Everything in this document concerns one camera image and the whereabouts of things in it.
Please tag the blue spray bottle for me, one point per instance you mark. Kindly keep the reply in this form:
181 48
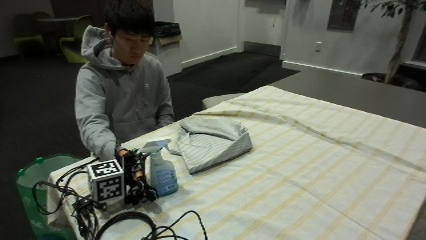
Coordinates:
163 175

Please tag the white marker cube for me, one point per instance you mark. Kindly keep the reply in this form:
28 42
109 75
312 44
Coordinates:
105 181

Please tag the folded grey striped garment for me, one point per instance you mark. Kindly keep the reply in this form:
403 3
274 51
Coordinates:
214 145

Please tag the green bag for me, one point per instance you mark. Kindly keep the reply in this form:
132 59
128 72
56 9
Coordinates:
37 186

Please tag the the person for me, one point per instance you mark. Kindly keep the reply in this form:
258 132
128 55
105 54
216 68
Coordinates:
120 100

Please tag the cream striped tablecloth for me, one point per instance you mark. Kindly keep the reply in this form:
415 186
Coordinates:
301 166

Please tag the white bin with black liner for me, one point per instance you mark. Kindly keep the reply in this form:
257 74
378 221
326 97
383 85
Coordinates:
168 50

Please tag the green chair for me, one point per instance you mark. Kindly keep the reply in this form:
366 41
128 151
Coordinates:
27 40
73 46

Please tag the dark round table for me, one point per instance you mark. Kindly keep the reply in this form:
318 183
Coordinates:
55 20

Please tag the dark plant pot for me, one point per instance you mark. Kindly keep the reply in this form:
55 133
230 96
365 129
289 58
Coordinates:
377 78

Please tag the indoor tree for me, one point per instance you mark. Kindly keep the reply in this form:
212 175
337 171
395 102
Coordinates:
401 36

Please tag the white wall outlet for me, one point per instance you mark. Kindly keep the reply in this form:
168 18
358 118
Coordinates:
317 46

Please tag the dark wall panel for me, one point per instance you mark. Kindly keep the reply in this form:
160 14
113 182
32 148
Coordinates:
344 15

